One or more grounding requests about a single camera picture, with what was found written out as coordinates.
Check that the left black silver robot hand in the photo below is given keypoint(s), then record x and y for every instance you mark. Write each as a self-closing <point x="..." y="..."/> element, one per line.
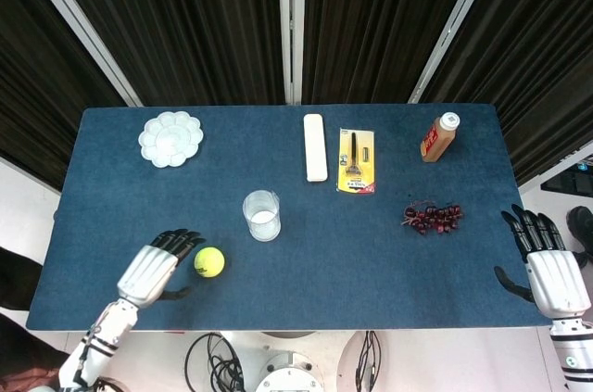
<point x="146" y="271"/>

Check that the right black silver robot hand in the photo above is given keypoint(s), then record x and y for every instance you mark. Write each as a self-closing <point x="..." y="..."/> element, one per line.
<point x="556" y="278"/>

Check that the yellow tennis ball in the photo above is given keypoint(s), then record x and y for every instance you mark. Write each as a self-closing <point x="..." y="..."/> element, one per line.
<point x="209" y="262"/>

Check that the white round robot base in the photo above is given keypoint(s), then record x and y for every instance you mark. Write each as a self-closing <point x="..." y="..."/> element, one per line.
<point x="287" y="364"/>

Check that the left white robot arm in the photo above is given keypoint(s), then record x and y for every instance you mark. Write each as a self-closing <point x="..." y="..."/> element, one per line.
<point x="104" y="332"/>

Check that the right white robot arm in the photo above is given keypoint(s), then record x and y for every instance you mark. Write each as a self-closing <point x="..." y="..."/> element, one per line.
<point x="574" y="350"/>

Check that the black monitor device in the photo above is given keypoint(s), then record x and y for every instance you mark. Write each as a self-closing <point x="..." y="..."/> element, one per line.
<point x="570" y="176"/>

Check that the clear plastic measuring cup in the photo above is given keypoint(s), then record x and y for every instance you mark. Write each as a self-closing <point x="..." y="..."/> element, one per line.
<point x="261" y="220"/>

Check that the white flower-shaped paint palette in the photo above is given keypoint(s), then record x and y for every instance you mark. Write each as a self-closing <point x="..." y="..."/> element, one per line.
<point x="171" y="139"/>

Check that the bunch of dark red grapes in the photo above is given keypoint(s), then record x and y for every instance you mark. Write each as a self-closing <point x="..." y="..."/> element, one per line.
<point x="433" y="218"/>

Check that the blue table cloth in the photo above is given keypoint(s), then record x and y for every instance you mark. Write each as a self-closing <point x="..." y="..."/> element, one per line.
<point x="324" y="271"/>

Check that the brown juice bottle white cap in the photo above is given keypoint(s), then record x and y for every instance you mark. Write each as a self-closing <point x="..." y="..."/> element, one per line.
<point x="437" y="139"/>

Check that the long white plastic case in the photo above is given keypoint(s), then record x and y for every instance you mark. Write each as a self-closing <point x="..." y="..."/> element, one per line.
<point x="315" y="148"/>

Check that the black pleated curtain panel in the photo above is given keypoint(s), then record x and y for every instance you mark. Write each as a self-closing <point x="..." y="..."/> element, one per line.
<point x="185" y="16"/>
<point x="28" y="86"/>
<point x="542" y="63"/>
<point x="380" y="16"/>

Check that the razor in yellow blister pack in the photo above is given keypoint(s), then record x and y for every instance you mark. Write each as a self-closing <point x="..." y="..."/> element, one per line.
<point x="356" y="165"/>

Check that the white frame post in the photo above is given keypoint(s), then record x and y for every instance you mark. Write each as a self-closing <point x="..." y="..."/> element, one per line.
<point x="451" y="30"/>
<point x="79" y="26"/>
<point x="291" y="16"/>

